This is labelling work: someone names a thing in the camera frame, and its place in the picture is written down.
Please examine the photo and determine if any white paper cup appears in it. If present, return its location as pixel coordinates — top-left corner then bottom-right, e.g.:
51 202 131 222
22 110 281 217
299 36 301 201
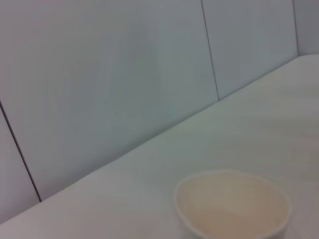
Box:
174 170 292 239

